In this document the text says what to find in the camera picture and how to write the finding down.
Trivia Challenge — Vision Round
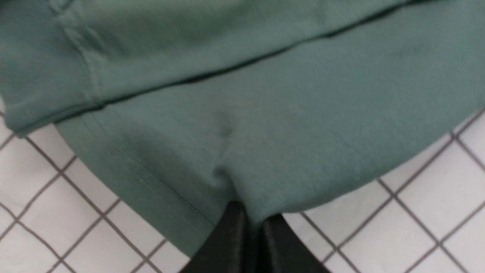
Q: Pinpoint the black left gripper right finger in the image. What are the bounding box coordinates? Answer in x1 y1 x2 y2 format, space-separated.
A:
258 215 329 273

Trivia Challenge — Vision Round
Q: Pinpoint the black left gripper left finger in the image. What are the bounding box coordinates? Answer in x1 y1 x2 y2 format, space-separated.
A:
181 201 247 273

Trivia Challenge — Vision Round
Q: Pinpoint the green long-sleeved shirt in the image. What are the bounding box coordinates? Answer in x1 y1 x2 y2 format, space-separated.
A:
1 0 484 256

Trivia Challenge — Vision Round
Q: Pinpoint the white grid tablecloth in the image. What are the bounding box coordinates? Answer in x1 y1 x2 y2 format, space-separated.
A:
0 110 484 273

